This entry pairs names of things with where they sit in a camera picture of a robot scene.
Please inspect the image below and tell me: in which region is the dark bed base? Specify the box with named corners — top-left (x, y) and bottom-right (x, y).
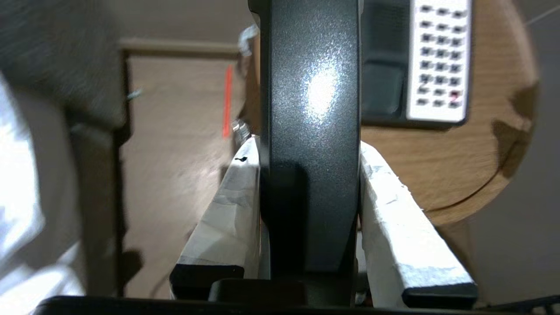
top-left (112, 122), bottom-right (134, 298)

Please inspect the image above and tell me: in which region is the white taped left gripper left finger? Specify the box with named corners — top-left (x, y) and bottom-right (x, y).
top-left (170, 136), bottom-right (271, 301)

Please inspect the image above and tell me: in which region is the red stick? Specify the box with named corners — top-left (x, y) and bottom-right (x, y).
top-left (222, 65), bottom-right (234, 139)

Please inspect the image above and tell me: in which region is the round wooden side table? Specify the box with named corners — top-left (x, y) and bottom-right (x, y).
top-left (238, 0), bottom-right (539, 272)

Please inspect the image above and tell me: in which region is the grey upholstered headboard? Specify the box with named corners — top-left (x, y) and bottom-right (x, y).
top-left (0, 0), bottom-right (127, 132)

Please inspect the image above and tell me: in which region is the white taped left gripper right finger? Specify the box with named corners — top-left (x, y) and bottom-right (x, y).
top-left (359, 140), bottom-right (478, 309)

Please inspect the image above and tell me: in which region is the black telephone handset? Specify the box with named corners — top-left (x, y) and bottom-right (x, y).
top-left (247, 0), bottom-right (364, 307)

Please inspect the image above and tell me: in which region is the black and white telephone base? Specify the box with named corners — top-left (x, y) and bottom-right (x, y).
top-left (361, 0), bottom-right (474, 130)

